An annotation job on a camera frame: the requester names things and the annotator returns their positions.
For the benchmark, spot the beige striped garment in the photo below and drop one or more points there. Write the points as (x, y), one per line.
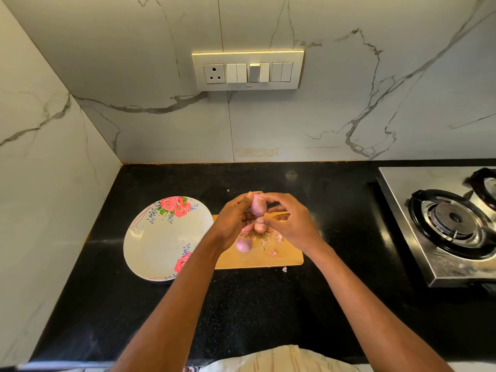
(280, 362)

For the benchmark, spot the person's left forearm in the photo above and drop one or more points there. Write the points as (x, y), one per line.
(169, 321)

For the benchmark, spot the wooden cutting board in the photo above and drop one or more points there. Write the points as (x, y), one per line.
(267, 261)

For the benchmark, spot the small pink onion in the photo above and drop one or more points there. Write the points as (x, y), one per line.
(243, 245)
(260, 227)
(258, 205)

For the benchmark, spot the white wall switch panel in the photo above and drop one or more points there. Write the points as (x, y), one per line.
(248, 71)

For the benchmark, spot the white floral plate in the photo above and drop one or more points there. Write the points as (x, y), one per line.
(159, 240)

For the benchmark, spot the pile of onion peels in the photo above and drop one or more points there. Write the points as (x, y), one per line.
(273, 239)

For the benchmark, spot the person's right forearm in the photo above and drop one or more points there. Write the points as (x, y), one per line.
(376, 317)

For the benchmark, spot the black stove burner grate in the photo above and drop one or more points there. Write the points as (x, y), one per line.
(454, 223)
(487, 187)

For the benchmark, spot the stainless steel gas stove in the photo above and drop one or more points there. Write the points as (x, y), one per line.
(396, 185)

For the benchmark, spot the person's left hand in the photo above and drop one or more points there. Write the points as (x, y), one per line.
(229, 227)

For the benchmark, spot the black stone countertop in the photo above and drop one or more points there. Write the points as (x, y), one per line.
(341, 189)

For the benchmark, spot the person's right hand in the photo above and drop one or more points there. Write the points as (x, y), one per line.
(301, 227)

